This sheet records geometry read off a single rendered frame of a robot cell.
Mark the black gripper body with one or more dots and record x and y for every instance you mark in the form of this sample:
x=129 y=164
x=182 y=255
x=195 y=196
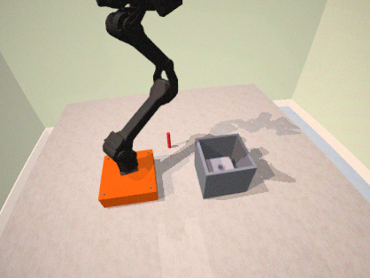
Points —
x=164 y=10

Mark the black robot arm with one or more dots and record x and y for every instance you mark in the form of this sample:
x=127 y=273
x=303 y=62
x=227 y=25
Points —
x=125 y=25

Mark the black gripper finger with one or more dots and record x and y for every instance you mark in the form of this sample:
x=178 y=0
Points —
x=167 y=2

